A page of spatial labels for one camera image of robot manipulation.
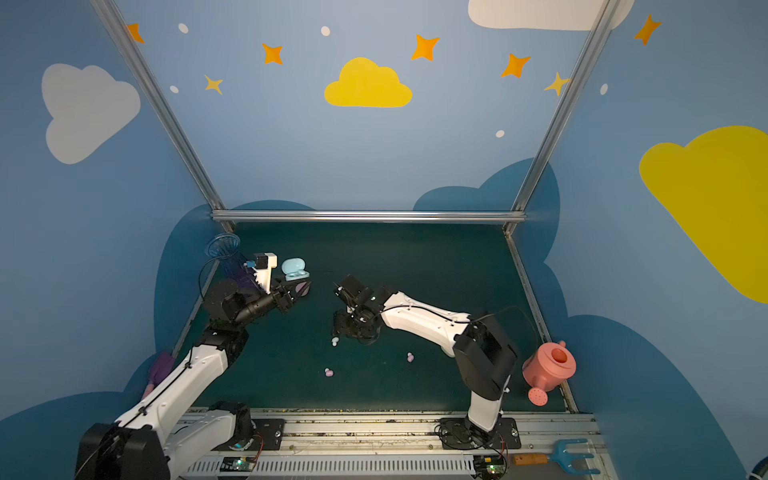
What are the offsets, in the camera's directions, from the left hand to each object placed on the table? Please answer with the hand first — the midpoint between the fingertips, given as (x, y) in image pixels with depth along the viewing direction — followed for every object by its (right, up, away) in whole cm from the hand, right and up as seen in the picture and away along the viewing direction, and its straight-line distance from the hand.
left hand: (311, 279), depth 75 cm
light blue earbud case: (-4, +2, +1) cm, 5 cm away
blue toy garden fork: (+62, -43, -3) cm, 76 cm away
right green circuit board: (+44, -46, -3) cm, 64 cm away
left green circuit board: (-17, -44, -4) cm, 48 cm away
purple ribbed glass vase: (-31, +8, +16) cm, 35 cm away
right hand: (+7, -15, +8) cm, 18 cm away
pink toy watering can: (+62, -22, +1) cm, 66 cm away
